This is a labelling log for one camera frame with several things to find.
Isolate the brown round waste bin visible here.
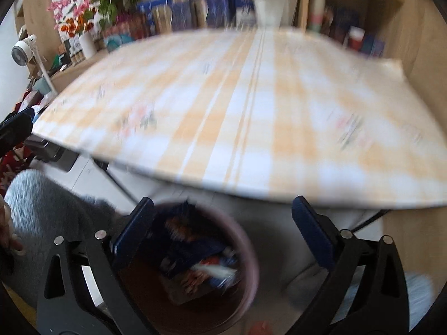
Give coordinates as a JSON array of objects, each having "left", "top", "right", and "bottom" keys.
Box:
[{"left": 115, "top": 199, "right": 261, "bottom": 335}]

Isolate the stack of blue gift boxes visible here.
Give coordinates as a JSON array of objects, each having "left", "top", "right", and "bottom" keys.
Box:
[{"left": 138, "top": 0, "right": 258, "bottom": 33}]

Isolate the person's left forearm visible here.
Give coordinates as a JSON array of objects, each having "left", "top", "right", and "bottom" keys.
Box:
[{"left": 3, "top": 169, "right": 120, "bottom": 308}]

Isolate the orange flower bunch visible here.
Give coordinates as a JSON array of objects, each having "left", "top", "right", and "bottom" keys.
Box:
[{"left": 59, "top": 19, "right": 93, "bottom": 38}]

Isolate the wide white vase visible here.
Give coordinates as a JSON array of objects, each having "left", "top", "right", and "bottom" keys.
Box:
[{"left": 252, "top": 0, "right": 299, "bottom": 27}]

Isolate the purple blue box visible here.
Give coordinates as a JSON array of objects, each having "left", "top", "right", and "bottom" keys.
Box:
[{"left": 361, "top": 35, "right": 387, "bottom": 57}]

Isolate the black table leg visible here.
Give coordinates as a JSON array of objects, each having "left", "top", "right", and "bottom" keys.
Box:
[{"left": 352, "top": 209, "right": 389, "bottom": 233}]

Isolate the dark blue box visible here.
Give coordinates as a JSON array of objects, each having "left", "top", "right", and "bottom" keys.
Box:
[{"left": 327, "top": 7, "right": 360, "bottom": 40}]

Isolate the dark grey box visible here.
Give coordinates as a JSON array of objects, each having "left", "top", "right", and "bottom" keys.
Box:
[{"left": 24, "top": 135, "right": 78, "bottom": 172}]

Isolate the large blue box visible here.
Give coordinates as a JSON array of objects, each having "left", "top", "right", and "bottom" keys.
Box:
[{"left": 159, "top": 204, "right": 242, "bottom": 280}]

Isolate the yellow checked tablecloth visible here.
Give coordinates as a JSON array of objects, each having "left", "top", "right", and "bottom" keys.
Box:
[{"left": 31, "top": 28, "right": 447, "bottom": 210}]

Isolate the slim white vase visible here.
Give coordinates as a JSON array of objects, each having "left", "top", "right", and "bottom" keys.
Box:
[{"left": 79, "top": 33, "right": 97, "bottom": 59}]

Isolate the person's left hand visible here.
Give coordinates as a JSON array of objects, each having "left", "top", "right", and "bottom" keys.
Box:
[{"left": 0, "top": 195, "right": 26, "bottom": 256}]

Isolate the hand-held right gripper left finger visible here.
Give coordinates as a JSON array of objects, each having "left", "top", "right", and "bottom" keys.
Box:
[{"left": 36, "top": 196, "right": 156, "bottom": 335}]

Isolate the small white fan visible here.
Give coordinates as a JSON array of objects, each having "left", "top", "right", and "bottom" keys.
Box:
[{"left": 12, "top": 35, "right": 58, "bottom": 95}]

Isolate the colourful patterned gift box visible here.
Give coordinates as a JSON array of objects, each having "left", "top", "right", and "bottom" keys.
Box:
[{"left": 103, "top": 21, "right": 148, "bottom": 51}]

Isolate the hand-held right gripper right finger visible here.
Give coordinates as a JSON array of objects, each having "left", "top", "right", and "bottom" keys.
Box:
[{"left": 284, "top": 195, "right": 409, "bottom": 335}]

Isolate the red patterned cloth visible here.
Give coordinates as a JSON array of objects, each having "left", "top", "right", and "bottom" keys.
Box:
[{"left": 0, "top": 147, "right": 33, "bottom": 197}]

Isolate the wooden shelf unit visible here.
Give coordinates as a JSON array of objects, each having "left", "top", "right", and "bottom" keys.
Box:
[{"left": 298, "top": 0, "right": 420, "bottom": 63}]

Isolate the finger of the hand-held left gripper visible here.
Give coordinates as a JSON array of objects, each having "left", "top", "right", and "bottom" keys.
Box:
[{"left": 0, "top": 107, "right": 35, "bottom": 156}]

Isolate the stack of paper cups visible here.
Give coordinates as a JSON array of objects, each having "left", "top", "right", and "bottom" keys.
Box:
[{"left": 307, "top": 0, "right": 327, "bottom": 32}]

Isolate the red cup with white lid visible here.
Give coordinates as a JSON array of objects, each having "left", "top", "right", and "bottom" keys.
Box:
[{"left": 347, "top": 26, "right": 366, "bottom": 51}]

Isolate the red and white box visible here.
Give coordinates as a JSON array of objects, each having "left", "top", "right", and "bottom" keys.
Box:
[{"left": 189, "top": 256, "right": 242, "bottom": 291}]

